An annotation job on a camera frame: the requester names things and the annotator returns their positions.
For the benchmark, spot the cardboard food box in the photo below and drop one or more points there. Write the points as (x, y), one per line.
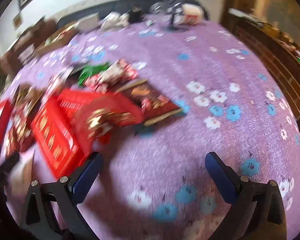
(57, 36)

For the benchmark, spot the dark patterned object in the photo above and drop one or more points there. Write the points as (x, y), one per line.
(172, 7)

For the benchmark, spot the brown gold snack packet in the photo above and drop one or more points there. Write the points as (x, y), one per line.
(152, 100)

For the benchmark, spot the small dark red snack packet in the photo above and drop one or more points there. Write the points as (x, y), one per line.
(20, 120)

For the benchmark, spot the wooden sideboard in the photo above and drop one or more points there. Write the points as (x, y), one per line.
(272, 52)

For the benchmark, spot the clear empty glass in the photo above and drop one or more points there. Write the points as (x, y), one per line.
(157, 7)

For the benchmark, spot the green snack packet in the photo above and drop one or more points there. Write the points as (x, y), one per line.
(90, 72)

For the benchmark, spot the pink white snack packet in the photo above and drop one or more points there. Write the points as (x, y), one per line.
(115, 76)

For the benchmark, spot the large red snack packet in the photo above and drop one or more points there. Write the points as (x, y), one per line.
(52, 135)

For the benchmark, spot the white paper bucket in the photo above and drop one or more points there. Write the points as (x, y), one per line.
(191, 13)

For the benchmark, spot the red packet with gold print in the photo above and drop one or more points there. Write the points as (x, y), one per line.
(110, 110)

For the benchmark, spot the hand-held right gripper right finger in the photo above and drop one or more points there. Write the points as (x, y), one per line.
(221, 177)

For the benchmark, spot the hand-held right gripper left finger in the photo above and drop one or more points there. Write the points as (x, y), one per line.
(88, 177)

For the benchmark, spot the small wall plaque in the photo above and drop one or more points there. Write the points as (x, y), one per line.
(17, 20)

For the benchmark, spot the black leather sofa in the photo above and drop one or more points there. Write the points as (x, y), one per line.
(120, 5)

